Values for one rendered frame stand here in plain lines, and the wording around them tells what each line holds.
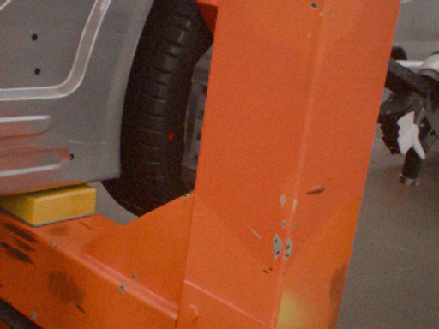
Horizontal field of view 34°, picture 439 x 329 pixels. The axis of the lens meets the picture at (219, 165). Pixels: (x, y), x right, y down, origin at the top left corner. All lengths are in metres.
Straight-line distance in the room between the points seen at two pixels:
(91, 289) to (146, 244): 0.14
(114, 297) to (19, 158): 0.28
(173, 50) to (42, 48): 0.27
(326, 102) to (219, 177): 0.17
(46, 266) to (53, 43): 0.37
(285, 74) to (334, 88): 0.06
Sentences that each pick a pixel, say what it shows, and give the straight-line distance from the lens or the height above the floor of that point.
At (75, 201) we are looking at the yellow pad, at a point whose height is 0.71.
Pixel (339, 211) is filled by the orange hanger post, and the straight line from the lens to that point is 0.91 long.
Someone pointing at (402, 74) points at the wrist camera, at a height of 1.02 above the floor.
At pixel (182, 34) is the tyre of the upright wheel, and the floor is 1.02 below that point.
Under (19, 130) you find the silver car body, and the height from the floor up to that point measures 0.86.
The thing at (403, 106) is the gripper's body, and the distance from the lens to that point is 1.14.
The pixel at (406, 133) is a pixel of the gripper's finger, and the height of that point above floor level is 0.95.
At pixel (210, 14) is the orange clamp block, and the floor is 1.06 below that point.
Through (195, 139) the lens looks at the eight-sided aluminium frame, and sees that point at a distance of 1.37.
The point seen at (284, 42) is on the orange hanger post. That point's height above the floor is 1.08.
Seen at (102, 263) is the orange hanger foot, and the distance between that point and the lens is 1.13.
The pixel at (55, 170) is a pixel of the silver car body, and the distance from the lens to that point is 1.24.
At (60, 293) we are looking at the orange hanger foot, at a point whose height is 0.61.
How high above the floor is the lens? 1.15
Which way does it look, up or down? 16 degrees down
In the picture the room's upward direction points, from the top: 8 degrees clockwise
